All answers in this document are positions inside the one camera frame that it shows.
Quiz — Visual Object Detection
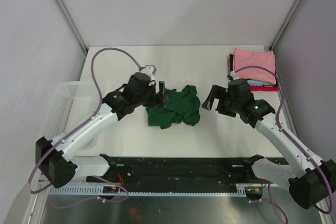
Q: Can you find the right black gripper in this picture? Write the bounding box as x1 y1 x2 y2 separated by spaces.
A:
202 84 241 118

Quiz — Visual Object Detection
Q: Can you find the green t shirt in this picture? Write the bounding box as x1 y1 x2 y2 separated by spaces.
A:
146 85 201 130

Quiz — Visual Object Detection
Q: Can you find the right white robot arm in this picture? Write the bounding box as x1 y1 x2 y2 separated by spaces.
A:
202 79 335 209

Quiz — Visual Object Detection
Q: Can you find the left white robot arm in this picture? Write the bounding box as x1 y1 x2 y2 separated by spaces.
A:
35 72 168 188

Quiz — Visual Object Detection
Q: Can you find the red folded t shirt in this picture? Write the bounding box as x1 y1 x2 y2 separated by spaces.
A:
250 86 279 92

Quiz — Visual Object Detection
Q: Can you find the black printed folded t shirt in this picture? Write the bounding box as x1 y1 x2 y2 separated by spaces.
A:
229 54 279 87

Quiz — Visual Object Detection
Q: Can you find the pink folded t shirt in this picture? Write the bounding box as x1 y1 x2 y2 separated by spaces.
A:
233 48 276 84

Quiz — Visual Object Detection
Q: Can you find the white plastic basket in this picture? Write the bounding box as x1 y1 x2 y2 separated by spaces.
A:
39 81 108 151

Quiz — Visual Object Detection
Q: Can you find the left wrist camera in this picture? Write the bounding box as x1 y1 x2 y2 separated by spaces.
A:
140 65 157 81

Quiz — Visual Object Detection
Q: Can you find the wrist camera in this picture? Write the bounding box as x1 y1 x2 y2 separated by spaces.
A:
227 71 241 81
140 65 157 81

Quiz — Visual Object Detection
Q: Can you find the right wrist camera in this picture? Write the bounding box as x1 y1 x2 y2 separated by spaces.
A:
227 71 241 81

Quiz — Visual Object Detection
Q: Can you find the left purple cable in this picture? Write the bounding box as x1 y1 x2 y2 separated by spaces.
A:
27 47 144 209

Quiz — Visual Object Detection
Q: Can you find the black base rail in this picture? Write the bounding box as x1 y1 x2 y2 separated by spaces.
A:
102 155 265 192

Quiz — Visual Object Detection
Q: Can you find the grey slotted cable duct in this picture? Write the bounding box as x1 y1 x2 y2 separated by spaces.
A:
48 184 264 197

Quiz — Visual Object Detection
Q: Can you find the right aluminium frame post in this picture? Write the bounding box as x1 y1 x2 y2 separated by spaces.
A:
268 0 305 51

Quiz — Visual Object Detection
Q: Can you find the aluminium frame post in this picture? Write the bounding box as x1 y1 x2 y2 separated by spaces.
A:
268 0 305 51
53 0 88 55

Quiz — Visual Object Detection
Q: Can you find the left aluminium frame post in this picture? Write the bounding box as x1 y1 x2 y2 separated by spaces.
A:
53 0 88 55

